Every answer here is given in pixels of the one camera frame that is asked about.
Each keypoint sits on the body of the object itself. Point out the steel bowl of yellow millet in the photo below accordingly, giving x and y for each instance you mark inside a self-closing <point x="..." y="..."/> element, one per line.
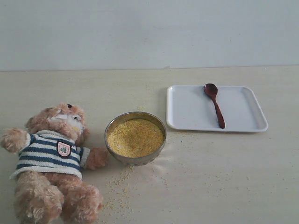
<point x="135" y="138"/>

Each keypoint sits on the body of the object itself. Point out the dark brown wooden spoon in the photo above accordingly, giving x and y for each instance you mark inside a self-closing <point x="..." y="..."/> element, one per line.
<point x="211" y="91"/>

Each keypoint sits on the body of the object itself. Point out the tan teddy bear striped sweater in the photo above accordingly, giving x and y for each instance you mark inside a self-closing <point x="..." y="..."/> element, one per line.
<point x="48" y="175"/>

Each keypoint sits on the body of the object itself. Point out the white rectangular plastic tray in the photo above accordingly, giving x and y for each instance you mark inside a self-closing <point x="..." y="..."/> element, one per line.
<point x="236" y="109"/>

